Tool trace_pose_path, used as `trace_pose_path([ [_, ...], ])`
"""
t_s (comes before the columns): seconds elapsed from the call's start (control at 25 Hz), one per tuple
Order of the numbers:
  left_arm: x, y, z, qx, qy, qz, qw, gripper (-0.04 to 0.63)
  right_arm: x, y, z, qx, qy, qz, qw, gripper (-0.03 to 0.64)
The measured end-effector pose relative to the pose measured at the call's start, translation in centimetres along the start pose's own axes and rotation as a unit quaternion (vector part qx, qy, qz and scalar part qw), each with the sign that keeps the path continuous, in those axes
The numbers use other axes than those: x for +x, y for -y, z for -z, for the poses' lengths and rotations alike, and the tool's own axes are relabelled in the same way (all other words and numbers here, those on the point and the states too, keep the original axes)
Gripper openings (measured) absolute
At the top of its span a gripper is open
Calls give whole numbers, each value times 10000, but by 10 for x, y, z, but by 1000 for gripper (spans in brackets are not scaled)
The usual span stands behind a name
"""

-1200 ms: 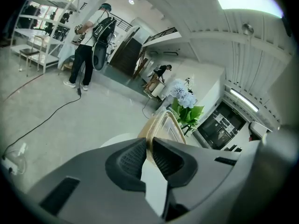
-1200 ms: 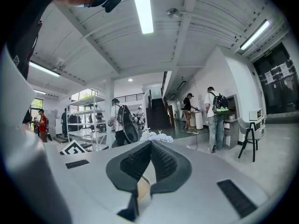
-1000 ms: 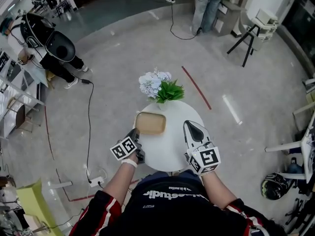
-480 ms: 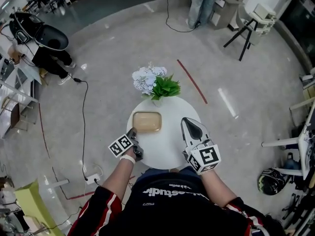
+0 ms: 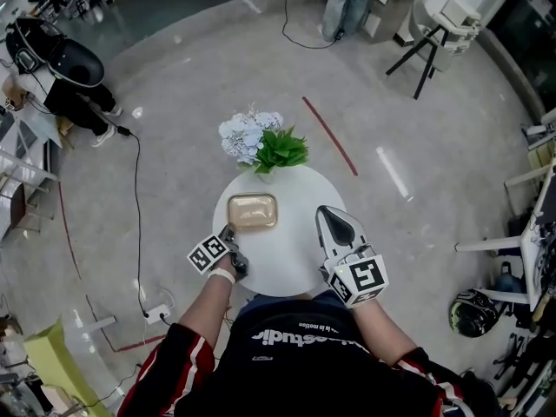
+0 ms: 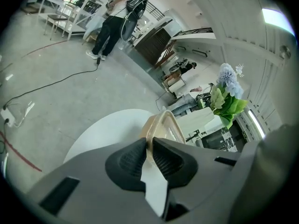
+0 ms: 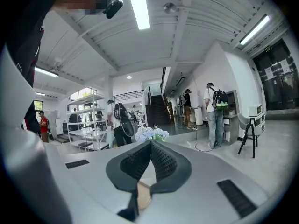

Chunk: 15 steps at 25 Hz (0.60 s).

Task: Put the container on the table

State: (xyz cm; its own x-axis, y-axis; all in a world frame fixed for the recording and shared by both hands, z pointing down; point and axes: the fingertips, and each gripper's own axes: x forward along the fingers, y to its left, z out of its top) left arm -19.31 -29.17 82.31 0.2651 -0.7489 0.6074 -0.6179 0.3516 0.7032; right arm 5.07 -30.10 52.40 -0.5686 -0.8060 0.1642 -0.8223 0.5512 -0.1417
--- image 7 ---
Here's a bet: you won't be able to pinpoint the white cylinder pedestal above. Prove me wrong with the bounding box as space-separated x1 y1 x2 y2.
190 105 204 126

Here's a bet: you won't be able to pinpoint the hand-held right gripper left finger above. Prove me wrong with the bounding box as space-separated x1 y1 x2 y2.
50 140 152 224

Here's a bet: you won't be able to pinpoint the black double door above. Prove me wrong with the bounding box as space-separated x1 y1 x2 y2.
252 38 299 112

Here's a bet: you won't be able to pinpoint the black backpack white trim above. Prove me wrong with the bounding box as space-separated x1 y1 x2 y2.
114 102 129 120

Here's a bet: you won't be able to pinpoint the dark wooden staircase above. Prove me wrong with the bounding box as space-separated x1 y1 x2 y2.
145 94 175 127

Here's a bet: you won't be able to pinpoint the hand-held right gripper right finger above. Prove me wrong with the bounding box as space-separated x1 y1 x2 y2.
140 140 268 224

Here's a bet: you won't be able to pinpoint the black head-worn camera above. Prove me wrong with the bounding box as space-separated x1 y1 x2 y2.
102 0 124 20

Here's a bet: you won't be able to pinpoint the person's black shirt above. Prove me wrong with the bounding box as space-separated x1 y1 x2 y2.
4 0 57 135

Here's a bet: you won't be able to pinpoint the grey chair black legs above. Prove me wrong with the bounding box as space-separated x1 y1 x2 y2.
237 112 263 159

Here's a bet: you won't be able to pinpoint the black balcony railing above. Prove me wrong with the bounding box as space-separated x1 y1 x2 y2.
113 90 145 102

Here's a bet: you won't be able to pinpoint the grey cabinet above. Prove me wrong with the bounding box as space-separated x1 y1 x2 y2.
223 89 242 146

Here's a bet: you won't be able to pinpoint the long black power cable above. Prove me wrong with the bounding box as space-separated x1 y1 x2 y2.
194 125 216 153

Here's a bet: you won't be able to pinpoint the large window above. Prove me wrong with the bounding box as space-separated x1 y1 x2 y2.
69 87 98 100

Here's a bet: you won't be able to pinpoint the white metal shelf rack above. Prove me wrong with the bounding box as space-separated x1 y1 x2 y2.
66 92 108 152

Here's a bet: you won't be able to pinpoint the cream microwave oven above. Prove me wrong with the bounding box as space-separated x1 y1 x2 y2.
249 104 263 117

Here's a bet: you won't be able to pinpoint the black backpack green trim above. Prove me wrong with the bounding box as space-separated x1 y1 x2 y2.
211 89 229 111

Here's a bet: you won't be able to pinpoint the blue flower bouquet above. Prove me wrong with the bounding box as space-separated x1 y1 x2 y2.
135 124 171 142

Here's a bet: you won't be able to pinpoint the black oval bag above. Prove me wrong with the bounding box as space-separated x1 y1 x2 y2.
121 119 135 138

